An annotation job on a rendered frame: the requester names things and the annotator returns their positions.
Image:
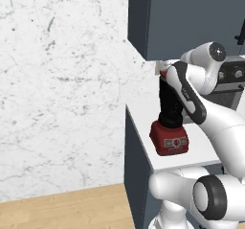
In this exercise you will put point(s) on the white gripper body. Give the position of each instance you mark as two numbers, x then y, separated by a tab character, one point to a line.
160	66

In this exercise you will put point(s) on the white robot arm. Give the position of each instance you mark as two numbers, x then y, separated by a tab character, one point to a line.
223	127

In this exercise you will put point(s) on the red blender lid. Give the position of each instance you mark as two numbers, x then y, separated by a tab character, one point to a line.
163	74

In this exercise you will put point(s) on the dark grey base cupboard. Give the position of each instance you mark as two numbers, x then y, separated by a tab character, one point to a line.
137	175

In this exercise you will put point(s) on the dark grey wall cupboard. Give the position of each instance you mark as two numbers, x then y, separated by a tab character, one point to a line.
191	18

